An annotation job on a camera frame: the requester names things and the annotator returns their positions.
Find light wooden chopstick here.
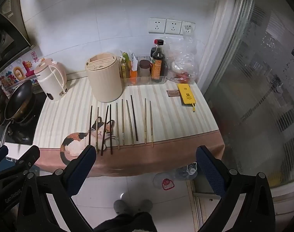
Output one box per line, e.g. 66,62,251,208
126,100,134,146
96,107,100,154

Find dark sauce bottle orange label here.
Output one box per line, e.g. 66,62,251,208
150,45,166,83

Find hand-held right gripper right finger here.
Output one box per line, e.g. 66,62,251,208
196,145,276,232

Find grey slipper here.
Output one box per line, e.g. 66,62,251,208
137,199,153,213
113,199,128,215

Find red white bottle lid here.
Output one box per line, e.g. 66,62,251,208
162,178,174,190

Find clear plastic bottle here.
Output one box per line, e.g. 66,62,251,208
153,163,199,189

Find colourful wall stickers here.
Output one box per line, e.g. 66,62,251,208
0,59,41,89

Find black induction cooktop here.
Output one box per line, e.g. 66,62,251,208
0,92,48,146

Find striped cat print tablecloth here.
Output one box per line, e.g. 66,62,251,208
32,74,226,178

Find black frying pan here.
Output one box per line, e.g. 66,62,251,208
0,80,38,148

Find dark chopstick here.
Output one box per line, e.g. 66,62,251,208
88,105,93,145
109,104,113,155
131,95,139,142
100,105,109,156

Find range hood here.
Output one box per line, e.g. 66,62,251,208
0,0,32,62

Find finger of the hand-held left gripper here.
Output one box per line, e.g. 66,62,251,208
0,146,9,172
0,146,40,180

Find brown lid jar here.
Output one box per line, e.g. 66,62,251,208
139,60,151,77

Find white wall socket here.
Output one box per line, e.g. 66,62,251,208
181,21,196,36
149,18,166,34
165,19,183,35

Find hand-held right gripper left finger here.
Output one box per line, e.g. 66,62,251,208
15,145,97,232

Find clear plastic bag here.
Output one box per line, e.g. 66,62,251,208
165,35,200,83

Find clear plastic organizer tray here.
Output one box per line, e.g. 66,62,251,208
126,54,168,86

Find person's legs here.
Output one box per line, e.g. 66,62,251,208
93,211,158,232

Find pink white electric kettle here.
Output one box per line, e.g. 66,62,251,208
34,58,69,101

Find white packet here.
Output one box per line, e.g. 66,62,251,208
129,52,140,71

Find green yellow packet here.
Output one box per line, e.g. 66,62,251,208
120,51,133,79

